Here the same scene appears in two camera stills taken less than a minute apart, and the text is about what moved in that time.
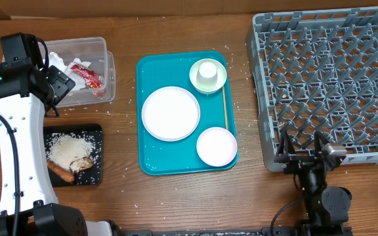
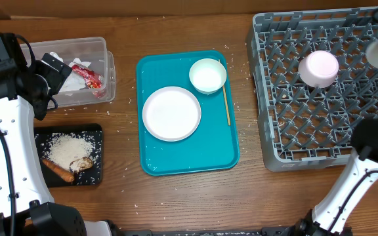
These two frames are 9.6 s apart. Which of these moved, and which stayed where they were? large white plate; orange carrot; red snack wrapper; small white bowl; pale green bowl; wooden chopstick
Moved: wooden chopstick; small white bowl
Stayed: large white plate; orange carrot; red snack wrapper; pale green bowl
